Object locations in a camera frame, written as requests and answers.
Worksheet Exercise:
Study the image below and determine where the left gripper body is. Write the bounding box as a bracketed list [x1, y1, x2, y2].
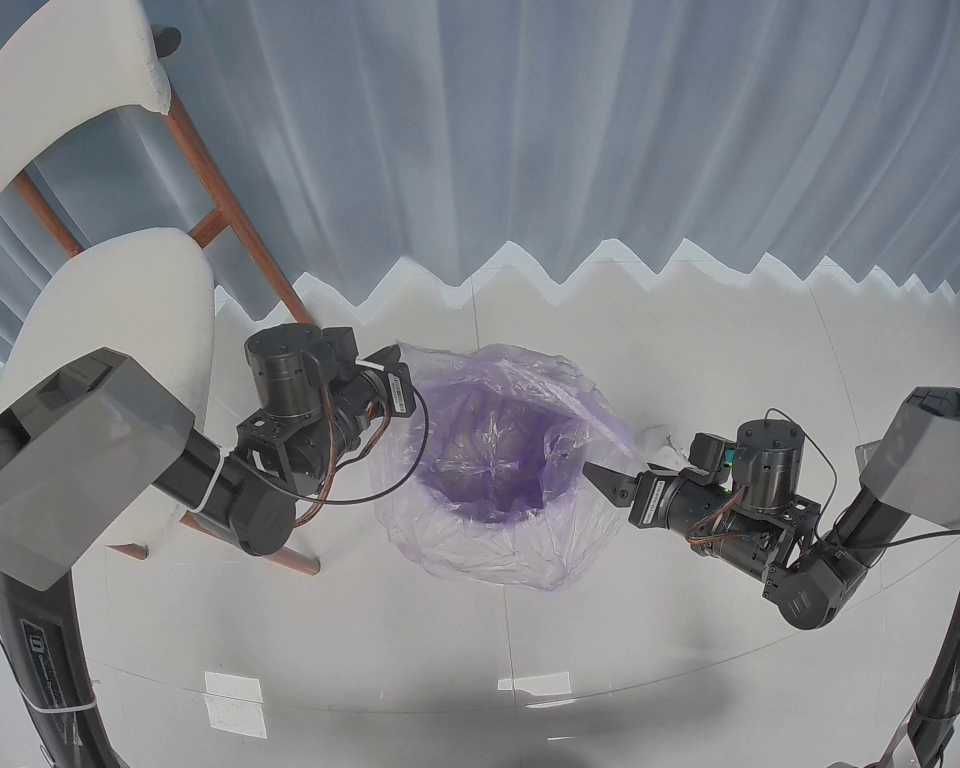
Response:
[330, 361, 418, 459]

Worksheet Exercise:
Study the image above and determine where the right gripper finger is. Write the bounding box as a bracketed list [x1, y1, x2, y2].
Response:
[583, 463, 643, 512]

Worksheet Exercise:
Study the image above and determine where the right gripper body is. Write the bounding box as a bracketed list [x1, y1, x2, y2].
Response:
[628, 470, 741, 546]

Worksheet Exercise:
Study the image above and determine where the purple plastic bag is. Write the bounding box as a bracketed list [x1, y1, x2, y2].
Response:
[371, 341, 646, 594]

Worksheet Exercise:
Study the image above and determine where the white trash bin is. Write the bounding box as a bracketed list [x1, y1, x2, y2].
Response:
[411, 378, 575, 530]

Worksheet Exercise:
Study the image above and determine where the crumpled white paper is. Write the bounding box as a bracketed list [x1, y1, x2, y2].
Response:
[637, 423, 695, 474]

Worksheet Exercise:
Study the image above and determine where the white cushioned wooden chair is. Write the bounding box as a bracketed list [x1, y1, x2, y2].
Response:
[0, 0, 324, 579]

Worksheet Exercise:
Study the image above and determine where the blue-grey curtain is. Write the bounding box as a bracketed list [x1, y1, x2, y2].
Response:
[0, 0, 960, 361]

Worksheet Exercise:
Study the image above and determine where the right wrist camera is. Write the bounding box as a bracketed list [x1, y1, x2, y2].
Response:
[688, 432, 736, 485]

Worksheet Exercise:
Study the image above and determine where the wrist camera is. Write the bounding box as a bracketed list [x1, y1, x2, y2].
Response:
[321, 324, 363, 385]
[688, 432, 736, 485]

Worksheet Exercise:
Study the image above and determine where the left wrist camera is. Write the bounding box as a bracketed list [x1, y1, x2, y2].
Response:
[321, 324, 363, 385]

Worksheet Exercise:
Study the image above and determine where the black cable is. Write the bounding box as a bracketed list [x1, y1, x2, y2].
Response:
[763, 407, 960, 556]
[262, 386, 430, 506]

